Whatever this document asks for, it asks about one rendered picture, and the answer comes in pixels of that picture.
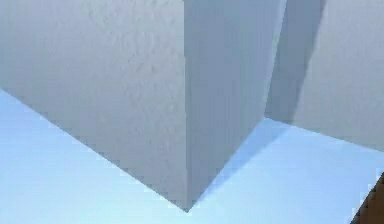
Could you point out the brown wooden furniture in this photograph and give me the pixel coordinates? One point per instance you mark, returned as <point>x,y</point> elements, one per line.
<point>374,209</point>

